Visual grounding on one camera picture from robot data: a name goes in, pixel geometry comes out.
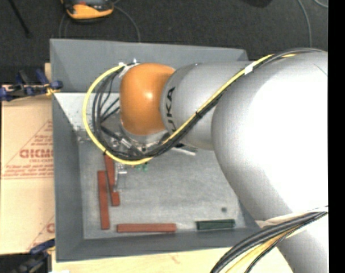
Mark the grey metal bin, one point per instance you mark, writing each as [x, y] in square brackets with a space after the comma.
[172, 192]

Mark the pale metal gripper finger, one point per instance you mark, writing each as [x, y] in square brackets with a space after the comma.
[122, 181]

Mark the brown cardboard board red print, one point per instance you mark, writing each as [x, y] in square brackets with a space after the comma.
[24, 198]

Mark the dark green flat block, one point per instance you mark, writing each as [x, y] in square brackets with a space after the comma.
[215, 224]

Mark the red-brown flat block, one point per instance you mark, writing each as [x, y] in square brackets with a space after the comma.
[112, 181]
[103, 200]
[146, 228]

